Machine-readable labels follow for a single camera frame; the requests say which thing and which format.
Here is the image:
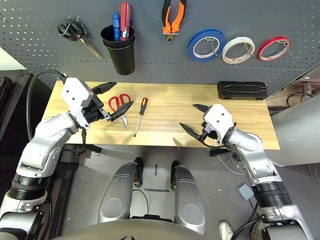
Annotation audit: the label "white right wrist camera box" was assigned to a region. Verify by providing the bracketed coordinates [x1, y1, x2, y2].
[202, 104, 237, 147]

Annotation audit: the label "silver robot left leg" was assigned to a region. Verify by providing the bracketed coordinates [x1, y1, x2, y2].
[98, 161, 144, 224]

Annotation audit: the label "grey metal pegboard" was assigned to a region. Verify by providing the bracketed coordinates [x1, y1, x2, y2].
[0, 0, 320, 96]

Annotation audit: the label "red handled scissors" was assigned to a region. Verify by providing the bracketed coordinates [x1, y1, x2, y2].
[108, 93, 132, 130]

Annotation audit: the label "silver black scissors hook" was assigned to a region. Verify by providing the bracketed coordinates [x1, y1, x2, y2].
[66, 16, 81, 30]

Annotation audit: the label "silver robot right leg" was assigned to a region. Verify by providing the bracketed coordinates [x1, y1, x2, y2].
[170, 160, 207, 236]

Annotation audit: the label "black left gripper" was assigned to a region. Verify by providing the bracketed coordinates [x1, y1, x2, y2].
[83, 81, 134, 124]

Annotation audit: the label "silver robot leg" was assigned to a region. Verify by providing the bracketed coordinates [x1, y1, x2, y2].
[98, 161, 144, 224]
[170, 160, 207, 236]

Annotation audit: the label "black cup holder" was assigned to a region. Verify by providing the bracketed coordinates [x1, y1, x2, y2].
[100, 24, 136, 76]

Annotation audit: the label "white sneaker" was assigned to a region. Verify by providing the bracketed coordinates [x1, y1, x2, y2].
[218, 220, 235, 240]

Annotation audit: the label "silver red tape hook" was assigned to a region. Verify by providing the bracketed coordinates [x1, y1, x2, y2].
[274, 40, 293, 57]

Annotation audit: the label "grey robot torso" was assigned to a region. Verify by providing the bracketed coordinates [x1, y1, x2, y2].
[52, 218, 211, 240]

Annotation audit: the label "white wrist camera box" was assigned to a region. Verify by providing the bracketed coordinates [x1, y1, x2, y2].
[202, 104, 237, 147]
[61, 77, 95, 121]

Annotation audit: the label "black flight case cabinet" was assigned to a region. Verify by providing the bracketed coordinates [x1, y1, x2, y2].
[0, 69, 54, 151]

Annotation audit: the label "grey foot pedal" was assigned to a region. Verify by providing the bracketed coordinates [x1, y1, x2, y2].
[237, 184, 255, 201]

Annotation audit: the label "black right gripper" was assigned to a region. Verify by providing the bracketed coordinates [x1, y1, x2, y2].
[179, 103, 219, 147]

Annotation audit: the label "orange black handled pliers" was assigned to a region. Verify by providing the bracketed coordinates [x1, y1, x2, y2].
[161, 0, 188, 45]

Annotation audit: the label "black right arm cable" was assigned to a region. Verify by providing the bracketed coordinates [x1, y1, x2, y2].
[199, 134, 261, 240]

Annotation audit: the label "black table support bracket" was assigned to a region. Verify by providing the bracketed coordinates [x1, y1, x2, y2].
[67, 144, 103, 156]

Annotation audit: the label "blue handled screwdriver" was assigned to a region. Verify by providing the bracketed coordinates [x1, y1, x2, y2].
[112, 12, 121, 42]

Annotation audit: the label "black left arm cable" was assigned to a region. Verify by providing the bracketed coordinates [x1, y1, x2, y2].
[26, 70, 68, 144]

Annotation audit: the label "blue tape roll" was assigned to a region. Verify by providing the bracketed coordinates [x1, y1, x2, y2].
[187, 28, 227, 63]

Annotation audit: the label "long black floor tape strip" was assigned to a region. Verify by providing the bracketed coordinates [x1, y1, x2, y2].
[144, 187, 170, 193]

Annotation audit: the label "white floor cable bundle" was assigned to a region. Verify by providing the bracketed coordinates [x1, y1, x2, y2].
[217, 149, 249, 176]

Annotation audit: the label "large grey rounded housing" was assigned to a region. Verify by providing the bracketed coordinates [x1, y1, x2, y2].
[268, 99, 320, 168]

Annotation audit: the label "red tape roll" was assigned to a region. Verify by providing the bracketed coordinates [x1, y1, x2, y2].
[256, 36, 292, 63]

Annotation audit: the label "orange black handled screwdriver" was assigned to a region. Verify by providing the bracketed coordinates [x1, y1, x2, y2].
[133, 97, 149, 138]

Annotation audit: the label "silver blue tape hook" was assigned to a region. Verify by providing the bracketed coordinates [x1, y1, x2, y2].
[204, 36, 219, 57]

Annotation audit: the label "black handled scissors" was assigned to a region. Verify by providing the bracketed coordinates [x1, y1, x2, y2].
[56, 16, 104, 61]

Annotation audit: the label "black floor cable loop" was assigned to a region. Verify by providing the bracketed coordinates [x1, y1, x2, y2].
[286, 92, 315, 107]

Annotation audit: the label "black flat tool case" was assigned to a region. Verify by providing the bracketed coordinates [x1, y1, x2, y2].
[216, 80, 268, 101]

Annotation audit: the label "white tape roll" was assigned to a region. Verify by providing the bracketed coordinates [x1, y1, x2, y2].
[221, 36, 256, 64]

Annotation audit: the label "red handled screwdriver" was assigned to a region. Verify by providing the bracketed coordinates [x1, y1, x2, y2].
[119, 1, 133, 42]

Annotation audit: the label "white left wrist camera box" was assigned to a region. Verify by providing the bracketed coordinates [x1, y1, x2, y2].
[61, 77, 95, 121]

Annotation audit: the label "silver double peg hook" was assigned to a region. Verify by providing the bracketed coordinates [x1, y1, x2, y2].
[243, 38, 254, 55]

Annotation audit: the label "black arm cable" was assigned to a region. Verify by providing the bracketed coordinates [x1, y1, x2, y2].
[199, 134, 261, 240]
[26, 70, 68, 144]

